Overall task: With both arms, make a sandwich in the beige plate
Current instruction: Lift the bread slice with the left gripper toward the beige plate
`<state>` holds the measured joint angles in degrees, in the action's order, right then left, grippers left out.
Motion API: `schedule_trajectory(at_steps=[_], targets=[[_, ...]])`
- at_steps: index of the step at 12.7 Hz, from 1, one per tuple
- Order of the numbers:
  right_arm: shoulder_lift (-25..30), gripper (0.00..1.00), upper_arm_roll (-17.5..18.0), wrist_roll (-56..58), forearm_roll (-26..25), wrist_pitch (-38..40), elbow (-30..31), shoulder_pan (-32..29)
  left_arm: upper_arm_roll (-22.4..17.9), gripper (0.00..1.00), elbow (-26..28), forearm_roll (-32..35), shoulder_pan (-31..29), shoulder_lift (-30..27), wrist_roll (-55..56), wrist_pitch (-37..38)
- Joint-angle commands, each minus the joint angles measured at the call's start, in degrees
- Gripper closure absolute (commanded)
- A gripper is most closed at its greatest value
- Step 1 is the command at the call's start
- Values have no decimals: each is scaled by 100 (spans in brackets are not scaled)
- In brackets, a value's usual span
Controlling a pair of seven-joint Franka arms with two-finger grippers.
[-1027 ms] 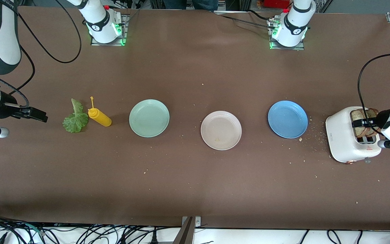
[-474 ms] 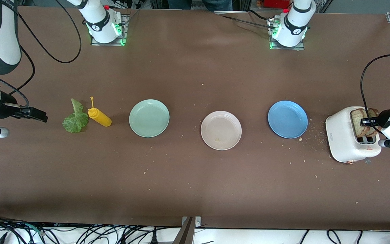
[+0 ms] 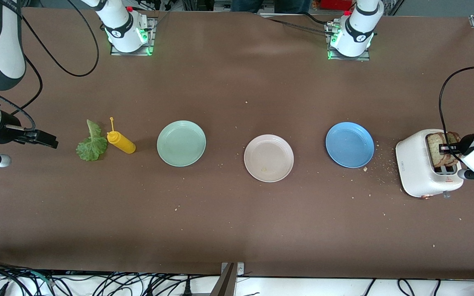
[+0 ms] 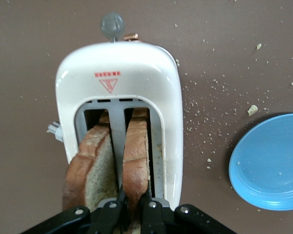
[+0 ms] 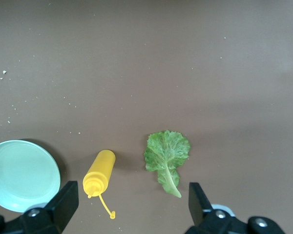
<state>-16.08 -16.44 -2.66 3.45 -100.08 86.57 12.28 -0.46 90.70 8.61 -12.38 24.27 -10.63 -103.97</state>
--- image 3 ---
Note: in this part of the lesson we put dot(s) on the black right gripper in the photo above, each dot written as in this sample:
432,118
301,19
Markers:
9,127

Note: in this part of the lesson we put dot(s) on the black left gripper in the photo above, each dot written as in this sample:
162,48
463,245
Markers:
465,142

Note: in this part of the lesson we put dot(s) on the brown bread slice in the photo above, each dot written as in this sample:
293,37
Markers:
433,152
454,137

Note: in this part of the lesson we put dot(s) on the green lettuce leaf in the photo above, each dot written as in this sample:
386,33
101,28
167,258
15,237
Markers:
91,150

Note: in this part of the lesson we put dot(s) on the yellow squeeze bottle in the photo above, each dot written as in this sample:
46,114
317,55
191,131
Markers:
122,143

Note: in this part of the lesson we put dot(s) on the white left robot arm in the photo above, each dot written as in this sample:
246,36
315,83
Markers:
358,28

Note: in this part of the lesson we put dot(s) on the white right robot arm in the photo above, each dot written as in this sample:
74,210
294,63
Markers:
6,45

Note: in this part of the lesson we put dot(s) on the blue plate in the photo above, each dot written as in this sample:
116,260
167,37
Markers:
349,144

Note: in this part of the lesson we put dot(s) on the pale green plate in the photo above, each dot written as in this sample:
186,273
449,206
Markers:
181,143

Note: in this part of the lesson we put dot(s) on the beige plate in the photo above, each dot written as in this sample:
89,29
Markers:
268,158

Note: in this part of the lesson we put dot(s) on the white toaster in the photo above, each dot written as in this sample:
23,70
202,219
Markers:
414,164

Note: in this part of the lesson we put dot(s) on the red box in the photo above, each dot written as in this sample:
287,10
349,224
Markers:
335,4

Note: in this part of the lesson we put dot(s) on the person in blue jeans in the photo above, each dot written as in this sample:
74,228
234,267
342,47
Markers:
294,5

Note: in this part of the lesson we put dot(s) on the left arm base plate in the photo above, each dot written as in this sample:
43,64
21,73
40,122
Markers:
364,58

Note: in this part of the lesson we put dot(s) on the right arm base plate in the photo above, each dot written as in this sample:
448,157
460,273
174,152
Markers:
151,45

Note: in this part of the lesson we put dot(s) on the aluminium profile post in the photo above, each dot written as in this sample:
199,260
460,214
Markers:
226,283

